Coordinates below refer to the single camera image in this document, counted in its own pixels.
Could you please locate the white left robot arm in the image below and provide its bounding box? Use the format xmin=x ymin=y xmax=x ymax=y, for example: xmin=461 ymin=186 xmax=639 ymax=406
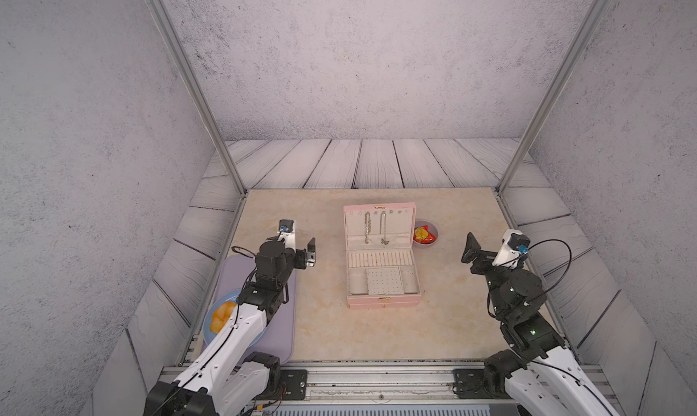
xmin=143 ymin=232 xmax=317 ymax=415

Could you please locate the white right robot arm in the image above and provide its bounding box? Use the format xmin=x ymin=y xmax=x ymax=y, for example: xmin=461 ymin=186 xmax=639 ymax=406
xmin=453 ymin=229 xmax=617 ymax=415

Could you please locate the pink jewelry box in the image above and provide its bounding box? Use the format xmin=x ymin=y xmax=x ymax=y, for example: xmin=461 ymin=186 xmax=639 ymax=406
xmin=343 ymin=202 xmax=422 ymax=309

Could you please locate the grey ceramic bowl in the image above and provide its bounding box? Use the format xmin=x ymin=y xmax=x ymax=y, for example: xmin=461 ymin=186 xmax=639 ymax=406
xmin=413 ymin=220 xmax=439 ymax=246

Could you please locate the red yellow snack packet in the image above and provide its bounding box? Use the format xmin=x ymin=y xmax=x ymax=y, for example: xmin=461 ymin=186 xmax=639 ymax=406
xmin=414 ymin=225 xmax=437 ymax=245

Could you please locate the lilac plastic tray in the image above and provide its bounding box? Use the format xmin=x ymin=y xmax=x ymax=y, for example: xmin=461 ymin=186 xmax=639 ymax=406
xmin=198 ymin=253 xmax=299 ymax=366

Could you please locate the yellow bread bun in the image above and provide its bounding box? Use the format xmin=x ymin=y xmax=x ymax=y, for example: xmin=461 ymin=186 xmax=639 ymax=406
xmin=209 ymin=301 xmax=237 ymax=334

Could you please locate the blue plate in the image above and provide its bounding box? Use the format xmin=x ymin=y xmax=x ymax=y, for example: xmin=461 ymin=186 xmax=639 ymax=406
xmin=203 ymin=288 xmax=243 ymax=345

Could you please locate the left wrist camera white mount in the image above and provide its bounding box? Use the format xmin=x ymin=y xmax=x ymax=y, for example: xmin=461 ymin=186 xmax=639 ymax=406
xmin=278 ymin=219 xmax=296 ymax=250

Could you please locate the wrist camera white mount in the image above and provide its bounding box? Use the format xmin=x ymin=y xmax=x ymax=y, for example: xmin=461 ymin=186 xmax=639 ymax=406
xmin=278 ymin=219 xmax=296 ymax=250
xmin=493 ymin=229 xmax=531 ymax=269

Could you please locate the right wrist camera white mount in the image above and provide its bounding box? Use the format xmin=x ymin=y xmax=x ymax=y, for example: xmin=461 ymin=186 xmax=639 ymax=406
xmin=493 ymin=229 xmax=531 ymax=269

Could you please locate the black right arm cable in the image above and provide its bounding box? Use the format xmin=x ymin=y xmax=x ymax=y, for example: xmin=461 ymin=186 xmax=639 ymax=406
xmin=525 ymin=238 xmax=574 ymax=308

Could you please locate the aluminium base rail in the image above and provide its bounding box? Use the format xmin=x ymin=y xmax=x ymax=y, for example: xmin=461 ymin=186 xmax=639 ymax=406
xmin=142 ymin=333 xmax=627 ymax=416

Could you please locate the aluminium frame post right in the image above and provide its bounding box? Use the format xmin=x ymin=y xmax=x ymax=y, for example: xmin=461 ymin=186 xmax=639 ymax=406
xmin=495 ymin=0 xmax=612 ymax=197

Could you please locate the aluminium frame post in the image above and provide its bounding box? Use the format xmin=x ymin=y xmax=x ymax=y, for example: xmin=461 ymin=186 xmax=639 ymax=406
xmin=495 ymin=0 xmax=612 ymax=197
xmin=144 ymin=0 xmax=248 ymax=197

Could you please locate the aluminium frame post left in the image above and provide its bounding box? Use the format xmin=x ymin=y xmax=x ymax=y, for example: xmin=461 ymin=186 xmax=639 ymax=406
xmin=144 ymin=0 xmax=248 ymax=197

